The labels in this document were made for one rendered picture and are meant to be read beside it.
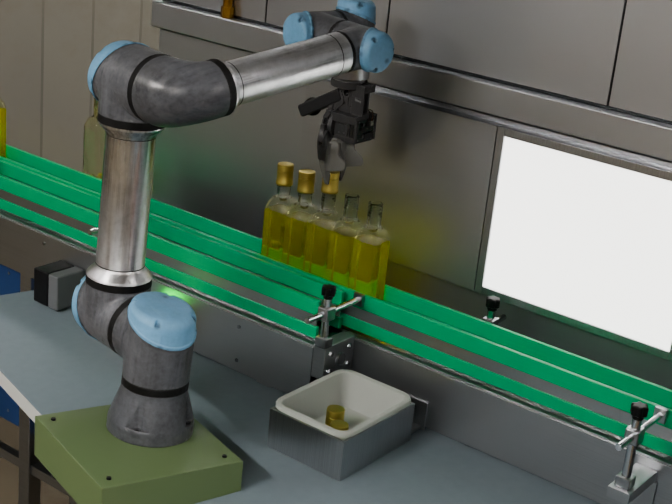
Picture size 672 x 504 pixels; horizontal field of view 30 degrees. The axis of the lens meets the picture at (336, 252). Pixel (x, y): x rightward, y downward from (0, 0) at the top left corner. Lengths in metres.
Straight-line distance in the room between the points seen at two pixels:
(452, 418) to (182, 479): 0.57
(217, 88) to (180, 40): 0.93
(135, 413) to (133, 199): 0.36
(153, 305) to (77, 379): 0.44
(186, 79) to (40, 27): 3.28
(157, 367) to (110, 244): 0.23
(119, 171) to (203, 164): 0.82
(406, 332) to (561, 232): 0.35
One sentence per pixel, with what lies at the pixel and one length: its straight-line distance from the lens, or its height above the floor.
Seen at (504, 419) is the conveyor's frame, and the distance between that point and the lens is 2.34.
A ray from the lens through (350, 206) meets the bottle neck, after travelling 2.48.
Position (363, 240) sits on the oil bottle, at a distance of 2.45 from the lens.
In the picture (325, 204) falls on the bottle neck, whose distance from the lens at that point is 2.51.
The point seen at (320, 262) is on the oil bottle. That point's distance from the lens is 2.54.
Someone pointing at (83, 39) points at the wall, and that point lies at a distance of 5.36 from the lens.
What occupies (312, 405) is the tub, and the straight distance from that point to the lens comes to 2.38.
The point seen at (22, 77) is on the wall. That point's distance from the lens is 5.29.
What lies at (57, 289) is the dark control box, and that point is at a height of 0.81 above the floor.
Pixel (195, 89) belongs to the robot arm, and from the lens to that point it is 2.01.
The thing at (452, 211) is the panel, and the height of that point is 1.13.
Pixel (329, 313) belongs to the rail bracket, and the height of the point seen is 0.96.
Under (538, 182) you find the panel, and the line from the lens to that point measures 2.39.
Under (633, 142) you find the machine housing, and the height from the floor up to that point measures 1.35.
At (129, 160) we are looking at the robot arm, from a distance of 2.14.
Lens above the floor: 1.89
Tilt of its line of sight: 20 degrees down
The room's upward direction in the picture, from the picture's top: 6 degrees clockwise
